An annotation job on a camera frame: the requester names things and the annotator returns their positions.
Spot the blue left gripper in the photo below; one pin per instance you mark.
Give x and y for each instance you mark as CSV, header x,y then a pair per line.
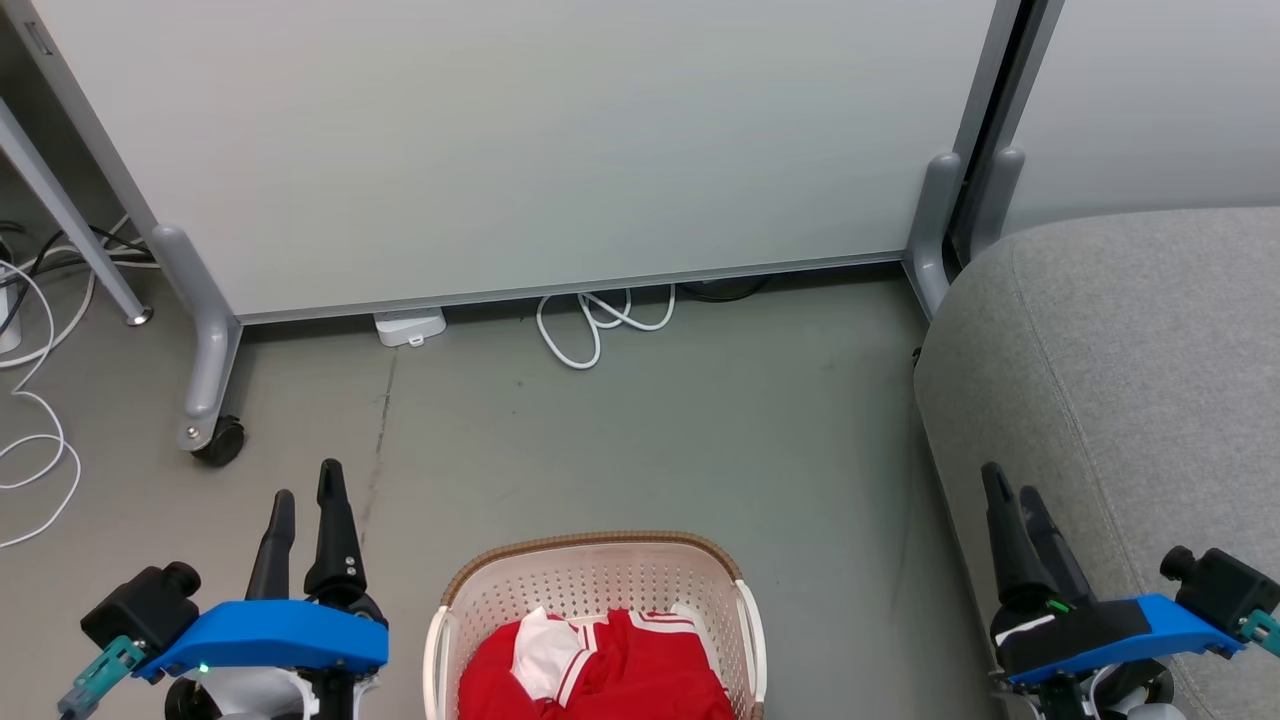
x,y
270,635

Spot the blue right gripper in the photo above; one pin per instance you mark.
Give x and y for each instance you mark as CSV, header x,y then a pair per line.
x,y
1100,635

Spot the red and white garment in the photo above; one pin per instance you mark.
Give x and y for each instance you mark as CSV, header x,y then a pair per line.
x,y
640,670

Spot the grey fabric sofa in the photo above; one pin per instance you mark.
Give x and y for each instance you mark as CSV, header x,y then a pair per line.
x,y
1150,350

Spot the black caster wheel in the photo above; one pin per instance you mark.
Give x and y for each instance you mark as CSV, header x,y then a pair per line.
x,y
222,442

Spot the grey partition leg with caster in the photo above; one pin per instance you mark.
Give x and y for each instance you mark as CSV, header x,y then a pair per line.
x,y
210,340

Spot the white perforated laundry basket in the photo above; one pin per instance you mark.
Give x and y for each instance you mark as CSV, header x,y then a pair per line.
x,y
600,580

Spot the grey leg of narrow partition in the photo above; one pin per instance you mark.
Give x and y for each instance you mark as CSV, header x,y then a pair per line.
x,y
1000,190

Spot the white power adapter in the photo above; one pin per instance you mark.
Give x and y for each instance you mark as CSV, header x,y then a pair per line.
x,y
9,325

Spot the grey metal table leg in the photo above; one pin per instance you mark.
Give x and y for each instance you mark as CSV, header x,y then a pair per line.
x,y
70,215

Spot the large white partition panel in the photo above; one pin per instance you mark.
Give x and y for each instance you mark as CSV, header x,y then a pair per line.
x,y
500,150

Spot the narrow white partition panel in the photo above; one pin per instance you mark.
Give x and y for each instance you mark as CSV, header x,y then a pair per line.
x,y
1150,100

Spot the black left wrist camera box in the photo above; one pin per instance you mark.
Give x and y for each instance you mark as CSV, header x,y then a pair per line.
x,y
140,605

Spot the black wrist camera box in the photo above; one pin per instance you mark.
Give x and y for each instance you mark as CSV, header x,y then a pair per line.
x,y
1225,590
140,605

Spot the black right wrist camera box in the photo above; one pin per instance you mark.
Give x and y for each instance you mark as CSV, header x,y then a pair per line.
x,y
1225,590

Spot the teal right camera connector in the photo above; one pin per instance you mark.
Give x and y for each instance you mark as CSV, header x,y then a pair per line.
x,y
1265,632

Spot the teal camera connector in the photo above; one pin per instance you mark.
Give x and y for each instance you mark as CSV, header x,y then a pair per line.
x,y
1265,632
100,675

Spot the teal left camera connector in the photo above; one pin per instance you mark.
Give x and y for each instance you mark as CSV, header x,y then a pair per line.
x,y
100,675

